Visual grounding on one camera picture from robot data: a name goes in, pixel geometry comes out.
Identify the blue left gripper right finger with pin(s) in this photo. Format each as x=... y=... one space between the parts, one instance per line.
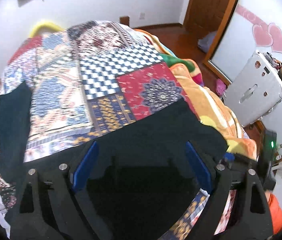
x=201 y=171

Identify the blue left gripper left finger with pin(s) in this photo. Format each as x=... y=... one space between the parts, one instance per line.
x=82 y=165

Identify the black pants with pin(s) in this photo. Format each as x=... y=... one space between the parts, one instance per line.
x=140 y=185

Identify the orange fleece blanket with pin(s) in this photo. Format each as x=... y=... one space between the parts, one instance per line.
x=209 y=108

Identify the silver hard suitcase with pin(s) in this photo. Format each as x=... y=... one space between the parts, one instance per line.
x=256 y=90

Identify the patchwork patterned bedspread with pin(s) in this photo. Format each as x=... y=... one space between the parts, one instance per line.
x=93 y=79

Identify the folded dark teal garment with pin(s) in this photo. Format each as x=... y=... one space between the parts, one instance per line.
x=14 y=130

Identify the brown wooden door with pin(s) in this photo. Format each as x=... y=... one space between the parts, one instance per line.
x=205 y=15

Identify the white electrical wall socket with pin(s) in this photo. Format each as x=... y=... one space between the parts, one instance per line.
x=142 y=16

